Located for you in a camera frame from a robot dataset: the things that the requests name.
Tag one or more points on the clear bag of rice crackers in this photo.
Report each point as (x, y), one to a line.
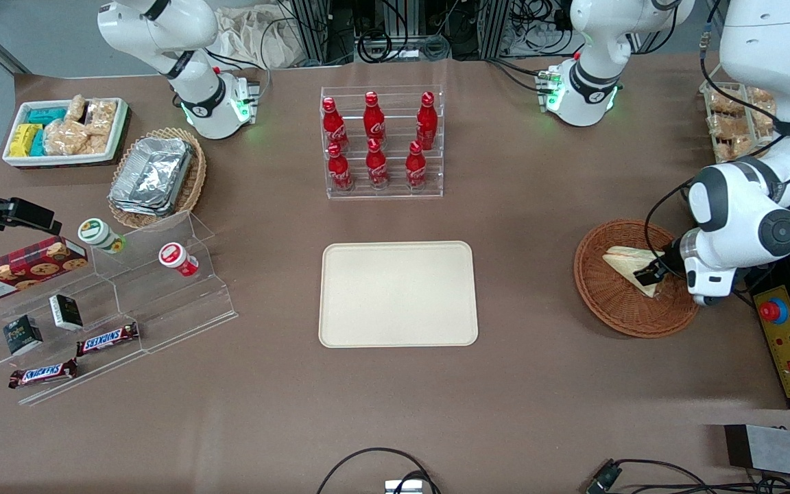
(98, 144)
(101, 115)
(64, 137)
(77, 108)

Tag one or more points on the red lid yogurt cup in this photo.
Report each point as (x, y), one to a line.
(177, 258)

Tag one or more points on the brown round wicker basket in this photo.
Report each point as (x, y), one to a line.
(614, 302)

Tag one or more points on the grey flat bar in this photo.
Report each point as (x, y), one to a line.
(779, 449)

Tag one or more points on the small black box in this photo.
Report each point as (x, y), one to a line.
(66, 312)
(22, 335)

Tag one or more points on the triangular sandwich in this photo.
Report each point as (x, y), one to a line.
(625, 264)

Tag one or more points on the aluminium frame post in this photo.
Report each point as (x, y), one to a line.
(494, 27)
(313, 31)

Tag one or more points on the stack of foil containers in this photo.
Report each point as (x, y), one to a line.
(151, 175)

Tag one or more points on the light oval wicker basket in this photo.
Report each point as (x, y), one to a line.
(193, 185)

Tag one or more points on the clear bag of fried snacks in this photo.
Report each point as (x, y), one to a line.
(725, 103)
(739, 146)
(765, 123)
(763, 99)
(729, 128)

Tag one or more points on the beige cloth bag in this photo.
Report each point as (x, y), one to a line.
(258, 38)

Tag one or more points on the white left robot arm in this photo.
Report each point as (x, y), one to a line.
(772, 68)

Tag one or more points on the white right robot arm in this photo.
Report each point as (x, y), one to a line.
(197, 96)

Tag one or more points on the small silver bracket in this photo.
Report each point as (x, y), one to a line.
(403, 487)

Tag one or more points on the red cola bottle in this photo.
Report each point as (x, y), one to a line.
(374, 120)
(339, 170)
(415, 168)
(332, 125)
(426, 122)
(376, 167)

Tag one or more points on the yellow snack packet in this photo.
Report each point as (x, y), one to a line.
(23, 139)

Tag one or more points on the beige rectangular serving tray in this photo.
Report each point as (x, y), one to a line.
(398, 295)

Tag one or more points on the green lid yogurt cup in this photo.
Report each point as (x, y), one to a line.
(99, 233)

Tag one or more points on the clear acrylic bottle rack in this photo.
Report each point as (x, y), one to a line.
(381, 192)

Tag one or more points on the red emergency stop button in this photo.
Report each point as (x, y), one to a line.
(773, 311)

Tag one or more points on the clear acrylic stepped stand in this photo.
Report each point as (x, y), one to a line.
(182, 309)

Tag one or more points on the brown chocolate bar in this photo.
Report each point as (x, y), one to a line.
(107, 339)
(43, 374)

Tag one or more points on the red tartan cookie box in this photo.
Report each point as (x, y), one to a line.
(18, 271)

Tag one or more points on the teal snack packet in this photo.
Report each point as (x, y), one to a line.
(46, 115)
(38, 143)

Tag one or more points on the white rectangular snack bin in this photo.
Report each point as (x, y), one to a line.
(59, 159)

